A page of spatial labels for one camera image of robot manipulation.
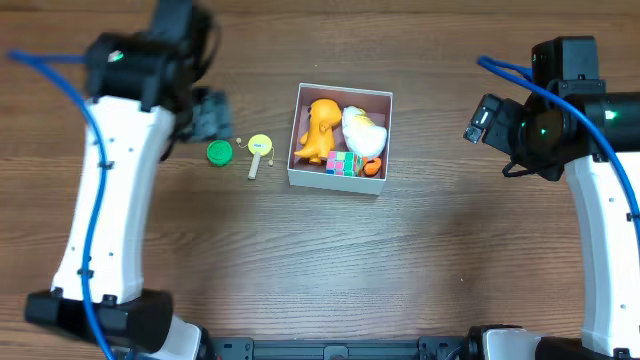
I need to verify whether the left blue cable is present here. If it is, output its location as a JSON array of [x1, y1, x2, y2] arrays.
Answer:
[[5, 48, 119, 360]]

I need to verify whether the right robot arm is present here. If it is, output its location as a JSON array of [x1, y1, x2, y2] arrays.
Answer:
[[458, 36, 639, 359]]

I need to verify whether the white open cardboard box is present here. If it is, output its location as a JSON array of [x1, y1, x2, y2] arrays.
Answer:
[[287, 83, 393, 196]]

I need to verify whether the white plush duck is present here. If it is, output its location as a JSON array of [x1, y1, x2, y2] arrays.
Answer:
[[342, 106, 388, 177]]

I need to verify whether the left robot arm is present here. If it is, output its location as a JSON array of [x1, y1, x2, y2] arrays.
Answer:
[[12, 0, 231, 359]]

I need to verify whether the pastel rubik's cube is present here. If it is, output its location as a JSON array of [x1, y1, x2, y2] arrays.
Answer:
[[325, 151, 364, 177]]

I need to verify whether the green round disc toy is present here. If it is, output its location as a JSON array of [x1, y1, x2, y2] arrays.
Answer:
[[206, 140, 233, 167]]

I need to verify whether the yellow rattle drum toy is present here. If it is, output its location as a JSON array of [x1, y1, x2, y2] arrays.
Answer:
[[236, 134, 273, 180]]

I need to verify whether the orange dinosaur toy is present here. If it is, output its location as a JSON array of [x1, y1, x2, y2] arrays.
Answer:
[[294, 99, 342, 165]]

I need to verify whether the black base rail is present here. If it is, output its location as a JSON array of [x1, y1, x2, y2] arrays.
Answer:
[[210, 336, 485, 360]]

